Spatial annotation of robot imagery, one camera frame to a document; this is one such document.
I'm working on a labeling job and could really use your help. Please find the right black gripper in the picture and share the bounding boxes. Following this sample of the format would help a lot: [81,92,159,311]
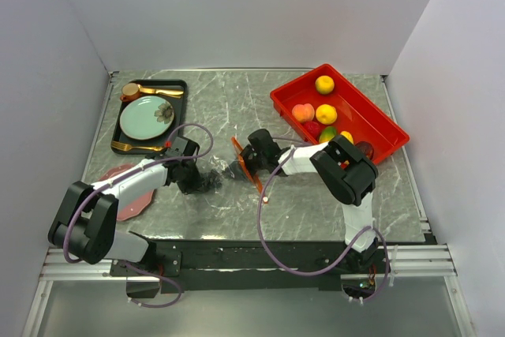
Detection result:
[222,144,267,182]

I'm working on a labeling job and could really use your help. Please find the dark fake grapes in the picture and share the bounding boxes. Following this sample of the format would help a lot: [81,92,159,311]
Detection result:
[196,169,222,193]

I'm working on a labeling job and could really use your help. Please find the clear zip top bag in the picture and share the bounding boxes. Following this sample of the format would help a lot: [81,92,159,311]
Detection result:
[222,137,269,204]

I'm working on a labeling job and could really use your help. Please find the fake peach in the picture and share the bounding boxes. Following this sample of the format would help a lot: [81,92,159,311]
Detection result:
[291,103,315,124]

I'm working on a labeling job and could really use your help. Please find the red fake strawberry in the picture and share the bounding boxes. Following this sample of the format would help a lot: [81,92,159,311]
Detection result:
[303,121,322,140]

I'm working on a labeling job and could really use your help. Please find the fake orange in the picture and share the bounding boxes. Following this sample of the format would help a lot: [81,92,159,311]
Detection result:
[315,104,338,125]

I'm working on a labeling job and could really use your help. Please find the yellow fake banana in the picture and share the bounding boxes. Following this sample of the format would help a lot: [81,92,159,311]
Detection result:
[340,131,354,144]

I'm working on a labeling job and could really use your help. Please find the yellow green fake mango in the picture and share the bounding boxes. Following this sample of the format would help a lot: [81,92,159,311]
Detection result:
[315,75,335,95]

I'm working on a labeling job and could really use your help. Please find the dark red fake apple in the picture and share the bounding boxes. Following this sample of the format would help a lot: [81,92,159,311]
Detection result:
[355,141,375,160]

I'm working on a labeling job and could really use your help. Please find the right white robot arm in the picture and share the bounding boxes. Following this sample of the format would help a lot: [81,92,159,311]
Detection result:
[230,129,378,272]

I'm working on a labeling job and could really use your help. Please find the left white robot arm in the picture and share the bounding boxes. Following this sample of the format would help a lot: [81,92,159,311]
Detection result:
[47,137,203,275]

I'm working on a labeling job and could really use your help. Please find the teal flower plate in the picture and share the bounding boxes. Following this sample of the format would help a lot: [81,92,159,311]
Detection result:
[119,95,175,140]

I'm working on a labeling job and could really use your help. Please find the pink dotted plate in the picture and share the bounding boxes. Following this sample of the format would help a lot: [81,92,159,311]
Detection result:
[99,164,155,222]

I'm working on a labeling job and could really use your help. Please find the gold fork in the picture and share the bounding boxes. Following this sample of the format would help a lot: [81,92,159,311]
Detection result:
[110,140,164,152]

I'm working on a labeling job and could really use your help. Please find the black serving tray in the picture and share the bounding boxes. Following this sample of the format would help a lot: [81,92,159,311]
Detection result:
[110,79,188,155]

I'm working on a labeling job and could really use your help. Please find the gold spoon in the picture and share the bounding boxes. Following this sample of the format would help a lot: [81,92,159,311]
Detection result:
[137,84,184,99]

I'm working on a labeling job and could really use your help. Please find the small brown cup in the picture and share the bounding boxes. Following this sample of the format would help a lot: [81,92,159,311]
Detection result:
[120,82,141,102]

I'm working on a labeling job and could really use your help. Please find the red plastic bin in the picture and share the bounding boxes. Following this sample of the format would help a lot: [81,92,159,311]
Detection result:
[270,64,410,165]

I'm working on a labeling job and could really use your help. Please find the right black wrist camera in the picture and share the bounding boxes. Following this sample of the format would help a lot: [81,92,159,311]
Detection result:
[248,129,281,159]

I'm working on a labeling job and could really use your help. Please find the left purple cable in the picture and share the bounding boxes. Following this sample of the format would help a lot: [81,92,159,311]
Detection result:
[62,123,214,309]

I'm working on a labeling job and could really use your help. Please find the purple cable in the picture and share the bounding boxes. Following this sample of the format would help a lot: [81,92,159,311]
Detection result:
[256,134,391,302]
[62,123,214,309]

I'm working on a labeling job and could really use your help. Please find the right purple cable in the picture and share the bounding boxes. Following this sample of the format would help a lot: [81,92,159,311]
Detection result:
[256,134,391,302]

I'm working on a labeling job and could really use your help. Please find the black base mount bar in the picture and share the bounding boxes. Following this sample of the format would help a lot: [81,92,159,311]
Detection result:
[110,240,389,298]

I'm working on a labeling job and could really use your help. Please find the aluminium frame rail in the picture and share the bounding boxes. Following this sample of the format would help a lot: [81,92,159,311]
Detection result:
[39,245,458,281]

